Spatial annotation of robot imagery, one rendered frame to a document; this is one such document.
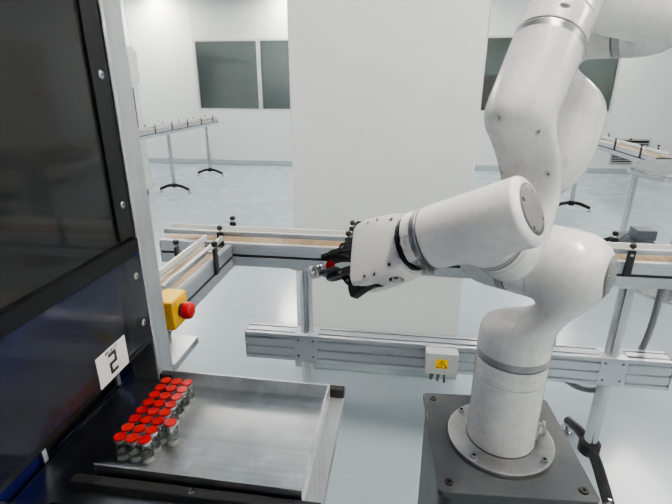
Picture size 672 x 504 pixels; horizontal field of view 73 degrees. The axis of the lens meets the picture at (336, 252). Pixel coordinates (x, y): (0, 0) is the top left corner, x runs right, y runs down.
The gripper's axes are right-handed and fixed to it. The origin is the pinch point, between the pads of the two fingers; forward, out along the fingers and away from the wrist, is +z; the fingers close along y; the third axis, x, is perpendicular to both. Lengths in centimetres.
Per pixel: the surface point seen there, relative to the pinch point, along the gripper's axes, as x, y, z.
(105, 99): 33.5, 24.1, 24.1
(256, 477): -3.3, -32.3, 18.0
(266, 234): -40, 42, 82
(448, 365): -105, 3, 46
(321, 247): -53, 38, 66
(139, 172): 22.8, 18.4, 32.5
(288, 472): -7.5, -31.2, 15.0
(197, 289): -16, 13, 78
